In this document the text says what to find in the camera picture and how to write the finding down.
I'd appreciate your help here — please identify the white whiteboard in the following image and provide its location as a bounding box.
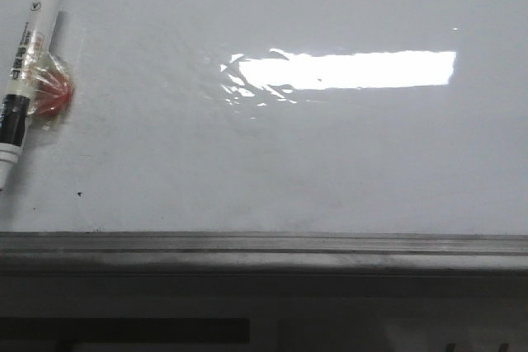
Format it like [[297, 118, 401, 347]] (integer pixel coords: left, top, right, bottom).
[[1, 0, 527, 234]]

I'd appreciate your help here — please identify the white black whiteboard marker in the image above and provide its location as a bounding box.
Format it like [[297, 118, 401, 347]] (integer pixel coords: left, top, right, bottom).
[[1, 0, 62, 189]]

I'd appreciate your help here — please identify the red round magnet with tape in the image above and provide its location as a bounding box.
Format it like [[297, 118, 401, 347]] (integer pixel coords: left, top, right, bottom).
[[28, 53, 75, 131]]

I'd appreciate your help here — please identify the grey whiteboard tray rail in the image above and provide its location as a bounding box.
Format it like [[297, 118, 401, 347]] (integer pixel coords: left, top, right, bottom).
[[1, 232, 527, 275]]

